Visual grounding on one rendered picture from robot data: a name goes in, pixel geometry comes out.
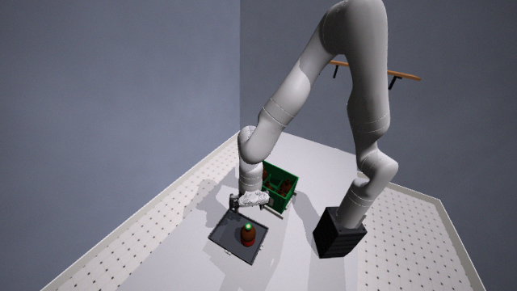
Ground brown glass bottle with red label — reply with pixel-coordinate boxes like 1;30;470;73
240;223;256;247

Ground dark green crate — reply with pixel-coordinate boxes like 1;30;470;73
262;160;296;214

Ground grey flat bar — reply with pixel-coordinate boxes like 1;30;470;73
225;191;297;255

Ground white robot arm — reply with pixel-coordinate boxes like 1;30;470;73
237;0;398;229

